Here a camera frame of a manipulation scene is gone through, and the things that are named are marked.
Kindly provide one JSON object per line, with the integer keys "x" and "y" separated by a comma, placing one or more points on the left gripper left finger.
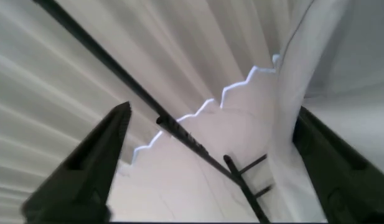
{"x": 82, "y": 177}

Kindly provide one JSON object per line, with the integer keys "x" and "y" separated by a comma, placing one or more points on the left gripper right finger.
{"x": 344, "y": 180}

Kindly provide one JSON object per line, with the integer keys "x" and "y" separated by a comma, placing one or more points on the pale grey shorts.
{"x": 335, "y": 62}

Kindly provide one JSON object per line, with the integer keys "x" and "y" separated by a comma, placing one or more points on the black clothes rack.
{"x": 132, "y": 84}

